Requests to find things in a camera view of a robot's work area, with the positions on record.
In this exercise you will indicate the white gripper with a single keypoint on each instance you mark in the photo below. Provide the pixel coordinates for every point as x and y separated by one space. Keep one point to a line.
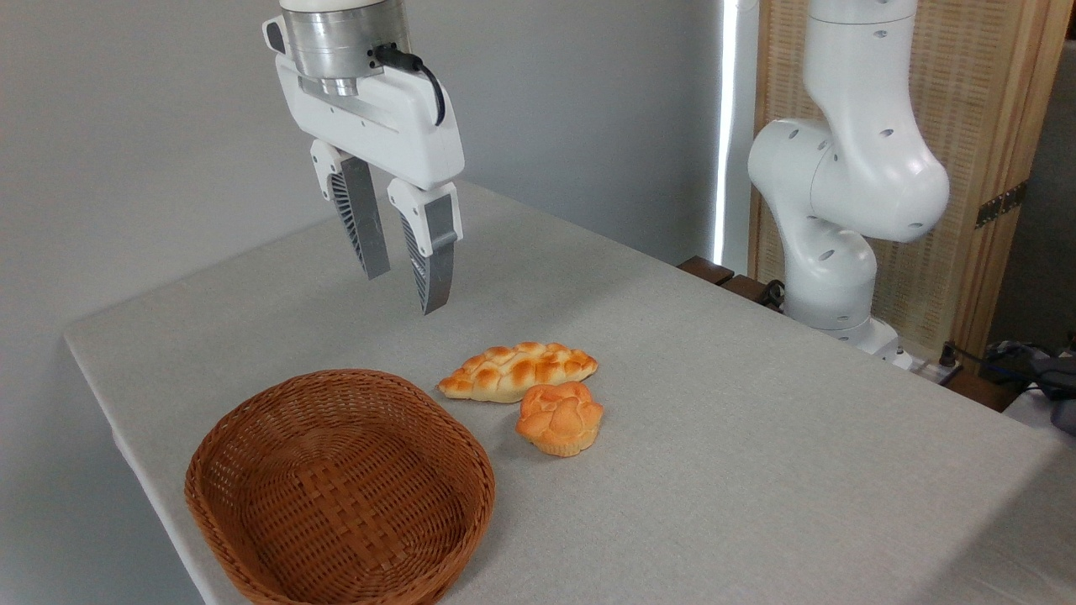
412 126

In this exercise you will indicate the round flower-shaped bread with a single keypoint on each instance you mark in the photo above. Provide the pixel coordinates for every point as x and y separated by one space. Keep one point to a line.
559 418

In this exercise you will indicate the long braided bread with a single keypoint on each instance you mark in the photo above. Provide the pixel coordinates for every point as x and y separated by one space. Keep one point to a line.
513 370

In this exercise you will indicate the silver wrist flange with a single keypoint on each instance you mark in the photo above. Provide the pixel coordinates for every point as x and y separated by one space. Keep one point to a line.
328 42

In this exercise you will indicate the brown wicker basket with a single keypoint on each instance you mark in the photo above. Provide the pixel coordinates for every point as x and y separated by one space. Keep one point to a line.
403 521

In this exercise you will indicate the brown wooden block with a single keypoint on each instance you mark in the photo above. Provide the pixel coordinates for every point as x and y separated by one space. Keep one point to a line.
706 270
979 391
744 288

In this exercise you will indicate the grey tablecloth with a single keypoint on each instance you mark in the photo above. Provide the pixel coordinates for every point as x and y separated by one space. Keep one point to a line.
714 504

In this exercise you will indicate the wooden rattan folding screen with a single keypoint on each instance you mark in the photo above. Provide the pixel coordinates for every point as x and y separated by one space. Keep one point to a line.
975 84

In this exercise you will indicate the dark metal screen hinge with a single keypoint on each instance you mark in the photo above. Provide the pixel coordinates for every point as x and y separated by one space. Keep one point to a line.
1000 204

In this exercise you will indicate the dark grey device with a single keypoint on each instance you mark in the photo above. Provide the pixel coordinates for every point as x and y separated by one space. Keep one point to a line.
1061 391

